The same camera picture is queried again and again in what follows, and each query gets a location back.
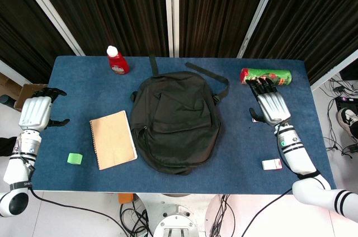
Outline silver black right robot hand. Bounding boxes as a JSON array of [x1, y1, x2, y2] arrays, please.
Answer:
[[244, 77, 291, 126]]

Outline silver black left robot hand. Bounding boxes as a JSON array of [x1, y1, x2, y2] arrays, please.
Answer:
[[18, 87, 70, 131]]

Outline brown spiral notebook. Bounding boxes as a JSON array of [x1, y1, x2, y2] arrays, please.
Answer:
[[89, 110, 139, 171]]

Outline black backpack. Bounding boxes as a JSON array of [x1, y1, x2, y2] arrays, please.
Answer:
[[130, 56, 230, 176]]

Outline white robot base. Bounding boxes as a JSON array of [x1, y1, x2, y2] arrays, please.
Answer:
[[136, 193, 213, 237]]

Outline cardboard box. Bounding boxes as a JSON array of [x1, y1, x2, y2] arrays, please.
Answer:
[[13, 83, 49, 112]]

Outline green chips can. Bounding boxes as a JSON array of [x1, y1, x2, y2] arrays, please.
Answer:
[[239, 67, 293, 87]]

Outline black trouser leg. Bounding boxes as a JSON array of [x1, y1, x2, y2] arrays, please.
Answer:
[[0, 136, 18, 158]]

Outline blue table mat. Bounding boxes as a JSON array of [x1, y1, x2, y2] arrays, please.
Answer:
[[18, 55, 337, 195]]

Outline white red small carton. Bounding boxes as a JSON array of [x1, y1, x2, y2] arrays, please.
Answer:
[[261, 158, 283, 171]]

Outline green cube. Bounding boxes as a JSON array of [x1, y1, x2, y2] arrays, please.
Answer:
[[67, 152, 84, 166]]

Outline black device pink light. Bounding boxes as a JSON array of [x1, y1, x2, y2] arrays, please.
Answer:
[[335, 96, 358, 112]]

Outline black white sneaker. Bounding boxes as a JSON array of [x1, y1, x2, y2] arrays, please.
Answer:
[[336, 107, 358, 139]]

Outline dark pleated curtain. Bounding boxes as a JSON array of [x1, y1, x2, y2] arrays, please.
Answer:
[[178, 0, 274, 59], [27, 0, 170, 58], [0, 0, 77, 84], [242, 0, 358, 86]]

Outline red ketchup bottle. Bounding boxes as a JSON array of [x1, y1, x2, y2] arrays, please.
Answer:
[[106, 45, 131, 76]]

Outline orange block under table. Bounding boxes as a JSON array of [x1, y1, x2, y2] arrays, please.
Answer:
[[117, 193, 135, 205]]

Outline white frame post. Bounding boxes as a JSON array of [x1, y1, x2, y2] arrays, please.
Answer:
[[309, 51, 358, 92], [237, 0, 285, 59], [163, 0, 180, 58], [11, 0, 86, 56]]

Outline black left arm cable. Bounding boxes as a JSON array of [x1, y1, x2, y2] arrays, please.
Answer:
[[27, 186, 130, 237]]

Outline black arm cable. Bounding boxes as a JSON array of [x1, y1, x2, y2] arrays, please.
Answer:
[[27, 186, 130, 237], [239, 125, 294, 237]]

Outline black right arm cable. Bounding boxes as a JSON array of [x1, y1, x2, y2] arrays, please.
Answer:
[[239, 125, 294, 237]]

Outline black floor cable bundle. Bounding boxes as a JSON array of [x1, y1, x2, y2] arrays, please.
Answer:
[[119, 201, 154, 237]]

